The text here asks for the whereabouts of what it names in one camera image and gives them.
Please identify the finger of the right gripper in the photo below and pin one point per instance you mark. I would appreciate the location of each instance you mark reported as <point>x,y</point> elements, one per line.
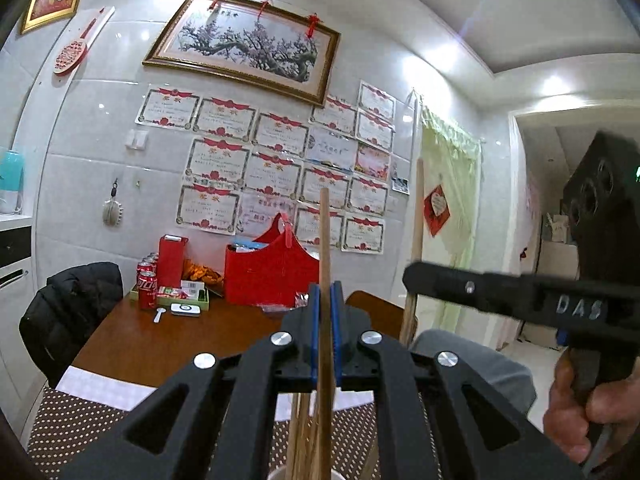
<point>497,293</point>

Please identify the grey cushioned chair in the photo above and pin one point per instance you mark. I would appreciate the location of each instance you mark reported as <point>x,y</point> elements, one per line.
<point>512,379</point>

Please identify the brown wooden chair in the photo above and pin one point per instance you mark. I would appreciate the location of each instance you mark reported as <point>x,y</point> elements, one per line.
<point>368,312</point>

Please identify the white small device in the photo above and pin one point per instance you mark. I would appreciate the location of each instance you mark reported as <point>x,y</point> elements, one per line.
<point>185,310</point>

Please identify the black jacket on chair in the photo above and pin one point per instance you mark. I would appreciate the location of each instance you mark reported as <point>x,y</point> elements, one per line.
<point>65,313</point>

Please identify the green door curtain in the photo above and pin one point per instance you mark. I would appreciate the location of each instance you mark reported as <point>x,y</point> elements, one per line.
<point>452,158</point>

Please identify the round red wall ornament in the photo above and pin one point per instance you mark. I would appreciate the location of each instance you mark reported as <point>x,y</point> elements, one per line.
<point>71,55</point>

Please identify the brown polka dot placemat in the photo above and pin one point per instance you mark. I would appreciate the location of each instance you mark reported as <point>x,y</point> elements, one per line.
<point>64,425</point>

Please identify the green tray with items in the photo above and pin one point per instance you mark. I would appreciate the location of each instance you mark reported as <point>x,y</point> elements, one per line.
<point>198,298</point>

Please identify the plum blossom framed painting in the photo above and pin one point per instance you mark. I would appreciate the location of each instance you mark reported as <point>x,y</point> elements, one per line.
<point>253,42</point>

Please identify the hanging round brush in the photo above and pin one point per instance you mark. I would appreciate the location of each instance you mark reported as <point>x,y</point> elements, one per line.
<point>112,210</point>

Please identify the red cola can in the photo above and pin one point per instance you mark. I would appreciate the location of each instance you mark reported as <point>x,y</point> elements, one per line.
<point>147,290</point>

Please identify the pink cylindrical cup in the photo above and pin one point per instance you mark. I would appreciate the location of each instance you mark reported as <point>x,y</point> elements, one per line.
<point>280,474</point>

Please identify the red tall box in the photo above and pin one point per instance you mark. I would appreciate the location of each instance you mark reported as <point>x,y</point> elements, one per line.
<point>171,251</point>

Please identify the red gift bag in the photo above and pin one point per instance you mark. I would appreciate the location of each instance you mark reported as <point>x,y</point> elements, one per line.
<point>272,274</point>

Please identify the light blue humidifier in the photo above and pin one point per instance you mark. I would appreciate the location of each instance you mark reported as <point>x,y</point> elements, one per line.
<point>11,183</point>

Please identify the red diamond door decoration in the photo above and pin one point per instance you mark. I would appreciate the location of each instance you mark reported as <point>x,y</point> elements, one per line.
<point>436,210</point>

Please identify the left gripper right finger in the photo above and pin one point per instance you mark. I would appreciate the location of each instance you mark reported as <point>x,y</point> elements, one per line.
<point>436,418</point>

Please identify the person's right hand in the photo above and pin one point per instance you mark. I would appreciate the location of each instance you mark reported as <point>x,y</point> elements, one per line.
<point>567,420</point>

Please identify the clear packaged items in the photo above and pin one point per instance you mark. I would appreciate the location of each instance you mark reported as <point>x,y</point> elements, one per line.
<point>300,301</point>

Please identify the white black sideboard cabinet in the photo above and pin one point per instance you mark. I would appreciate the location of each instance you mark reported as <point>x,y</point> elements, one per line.
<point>20,378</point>

